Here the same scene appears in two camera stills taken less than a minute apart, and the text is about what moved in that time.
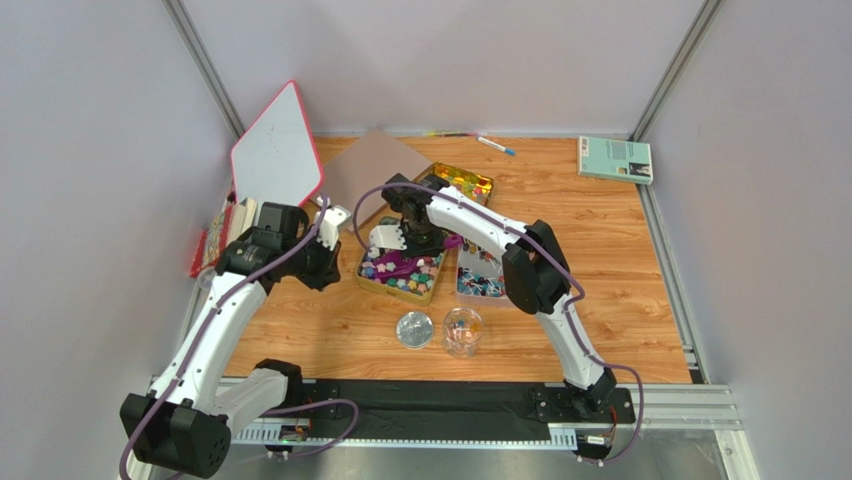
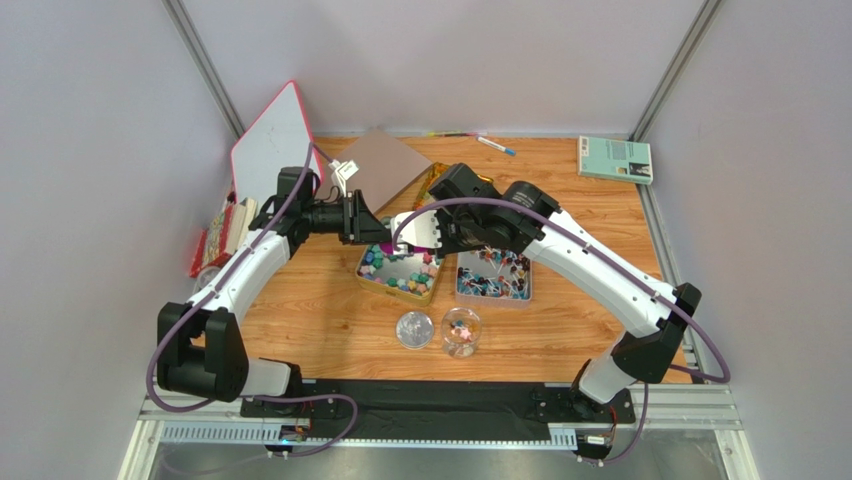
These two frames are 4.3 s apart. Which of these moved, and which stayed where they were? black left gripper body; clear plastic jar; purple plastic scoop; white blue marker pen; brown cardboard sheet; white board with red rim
Moved: black left gripper body; purple plastic scoop
Stayed: white blue marker pen; clear plastic jar; white board with red rim; brown cardboard sheet
